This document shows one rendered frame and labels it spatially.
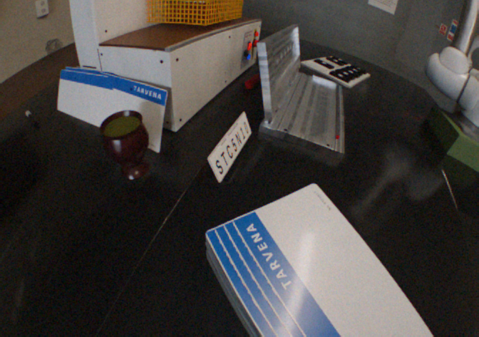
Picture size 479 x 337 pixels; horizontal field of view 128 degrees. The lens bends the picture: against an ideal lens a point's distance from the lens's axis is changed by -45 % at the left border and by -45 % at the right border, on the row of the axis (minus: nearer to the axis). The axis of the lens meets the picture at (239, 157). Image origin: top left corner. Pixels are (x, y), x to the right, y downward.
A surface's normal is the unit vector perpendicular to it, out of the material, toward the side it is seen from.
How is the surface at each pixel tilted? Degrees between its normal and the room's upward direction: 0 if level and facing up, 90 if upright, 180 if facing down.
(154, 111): 69
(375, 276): 0
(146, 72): 90
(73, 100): 63
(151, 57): 90
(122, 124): 0
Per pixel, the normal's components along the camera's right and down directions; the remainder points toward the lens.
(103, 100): -0.26, 0.24
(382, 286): 0.11, -0.71
